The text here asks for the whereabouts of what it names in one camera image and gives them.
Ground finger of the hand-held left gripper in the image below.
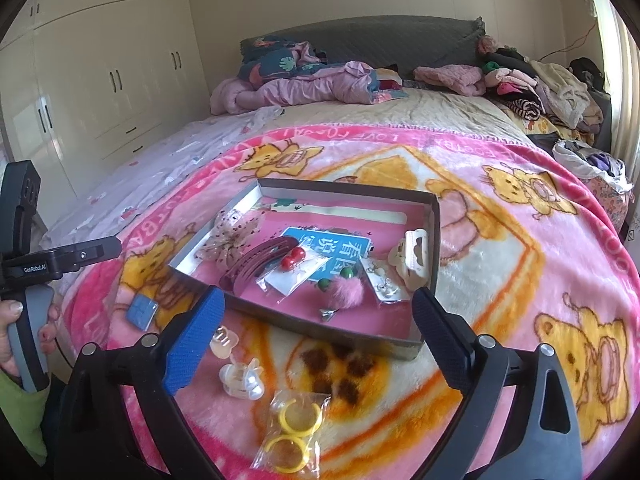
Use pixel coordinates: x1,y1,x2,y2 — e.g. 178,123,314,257
60,236,123,273

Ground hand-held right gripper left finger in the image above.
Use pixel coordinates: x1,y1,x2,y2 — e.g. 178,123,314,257
65,285,226,480

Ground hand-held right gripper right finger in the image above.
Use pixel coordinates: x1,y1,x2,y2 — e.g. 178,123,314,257
411,287,583,480

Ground small translucent claw clip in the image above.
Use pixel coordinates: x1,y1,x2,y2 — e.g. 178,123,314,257
210,327,238,358

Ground white claw hair clip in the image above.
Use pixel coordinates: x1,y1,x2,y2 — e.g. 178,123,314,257
218,357,266,401

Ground butterfly earring card packet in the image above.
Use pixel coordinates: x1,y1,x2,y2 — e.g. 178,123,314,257
361,255,408,306

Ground cream claw hair clip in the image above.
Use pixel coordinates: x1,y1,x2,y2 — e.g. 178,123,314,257
387,228,433,292

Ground shallow grey cardboard box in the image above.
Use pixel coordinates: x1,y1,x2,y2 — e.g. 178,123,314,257
166,177,442,362

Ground maroon hair clip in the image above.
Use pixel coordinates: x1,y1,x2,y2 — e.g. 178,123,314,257
218,237,301,296

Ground pink pompom hair clip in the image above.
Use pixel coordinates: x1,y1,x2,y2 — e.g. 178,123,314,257
315,267,381,321

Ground sequined bow hair clip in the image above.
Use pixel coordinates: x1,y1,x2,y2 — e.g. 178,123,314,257
196,209,273,267

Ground red cherry earring packet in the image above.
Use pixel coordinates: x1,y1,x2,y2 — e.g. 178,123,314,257
257,246,331,303

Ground packet of yellow rings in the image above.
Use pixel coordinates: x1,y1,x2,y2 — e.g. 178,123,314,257
248,390,332,476

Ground person's left hand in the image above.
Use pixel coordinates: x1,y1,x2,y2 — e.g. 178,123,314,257
0,294,63,378

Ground blue fabric hair accessory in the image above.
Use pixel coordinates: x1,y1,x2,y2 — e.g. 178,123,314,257
124,294,160,332

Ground pink printed blanket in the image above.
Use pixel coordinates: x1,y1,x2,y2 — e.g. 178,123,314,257
75,122,640,480

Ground lilac printed bed sheet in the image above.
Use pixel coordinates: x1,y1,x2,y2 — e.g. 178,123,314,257
40,107,286,241

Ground cream wardrobe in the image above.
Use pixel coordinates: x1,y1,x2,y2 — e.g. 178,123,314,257
0,0,213,206

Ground beige bed sheet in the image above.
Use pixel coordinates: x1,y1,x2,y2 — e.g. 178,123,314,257
270,87,531,146

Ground bundle of floral clothes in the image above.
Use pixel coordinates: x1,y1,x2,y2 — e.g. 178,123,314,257
552,139,633,233

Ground dark floral pillow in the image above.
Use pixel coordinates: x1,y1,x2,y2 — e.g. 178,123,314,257
239,35,321,83

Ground folded pink sweater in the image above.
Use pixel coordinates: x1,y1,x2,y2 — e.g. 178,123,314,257
414,64,486,97

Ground pink quilt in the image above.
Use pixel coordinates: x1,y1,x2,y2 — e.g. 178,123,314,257
209,60,381,116

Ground stack of folded colourful clothes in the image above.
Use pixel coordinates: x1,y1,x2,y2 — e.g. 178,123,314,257
372,67,405,92

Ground pile of mixed clothes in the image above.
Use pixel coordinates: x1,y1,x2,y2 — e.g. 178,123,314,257
477,35,613,133

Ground grey quilted headboard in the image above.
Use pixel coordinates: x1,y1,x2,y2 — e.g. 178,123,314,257
240,16,486,73

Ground cream curtain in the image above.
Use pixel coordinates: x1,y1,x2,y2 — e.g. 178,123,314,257
582,0,640,181

